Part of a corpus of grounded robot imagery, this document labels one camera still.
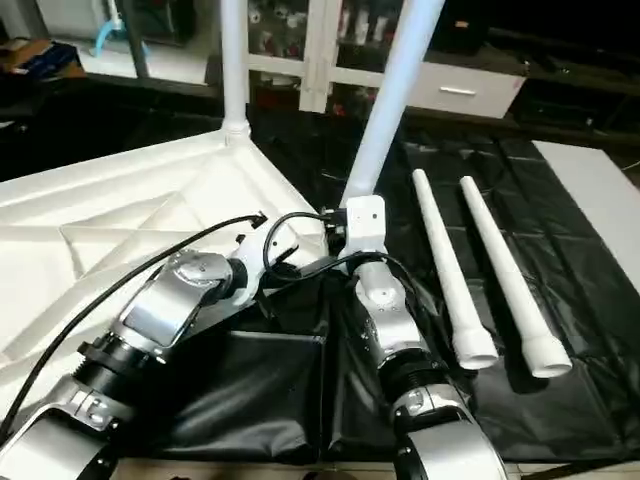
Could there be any white drawer unit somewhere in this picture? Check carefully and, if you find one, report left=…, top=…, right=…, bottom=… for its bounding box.
left=404, top=60, right=527, bottom=120

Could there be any white plastic table top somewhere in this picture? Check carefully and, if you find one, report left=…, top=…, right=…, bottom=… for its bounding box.
left=0, top=121, right=333, bottom=413

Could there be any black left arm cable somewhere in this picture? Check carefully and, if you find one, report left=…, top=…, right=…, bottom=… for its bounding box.
left=0, top=211, right=269, bottom=443

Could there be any black work mat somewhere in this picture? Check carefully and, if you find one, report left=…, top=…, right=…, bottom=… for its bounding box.
left=0, top=80, right=640, bottom=466

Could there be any grey metal pole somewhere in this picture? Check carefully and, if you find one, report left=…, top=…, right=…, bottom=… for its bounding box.
left=119, top=0, right=151, bottom=81

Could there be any white glass door cabinet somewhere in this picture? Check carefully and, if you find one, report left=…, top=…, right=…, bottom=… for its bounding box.
left=244, top=0, right=443, bottom=115

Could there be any white flat panel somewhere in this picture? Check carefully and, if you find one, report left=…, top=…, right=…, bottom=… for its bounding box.
left=531, top=139, right=640, bottom=263

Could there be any white plastic table leg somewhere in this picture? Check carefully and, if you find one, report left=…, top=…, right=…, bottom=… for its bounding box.
left=411, top=168, right=500, bottom=372
left=458, top=176, right=574, bottom=380
left=219, top=0, right=253, bottom=142
left=339, top=0, right=446, bottom=213

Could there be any blue flat box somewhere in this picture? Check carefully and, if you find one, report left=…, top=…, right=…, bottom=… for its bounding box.
left=0, top=38, right=87, bottom=81

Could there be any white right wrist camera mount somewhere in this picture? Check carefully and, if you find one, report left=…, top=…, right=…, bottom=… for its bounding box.
left=337, top=195, right=389, bottom=265

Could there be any light blue plastic item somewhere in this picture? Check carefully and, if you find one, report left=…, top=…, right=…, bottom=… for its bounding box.
left=91, top=0, right=127, bottom=59

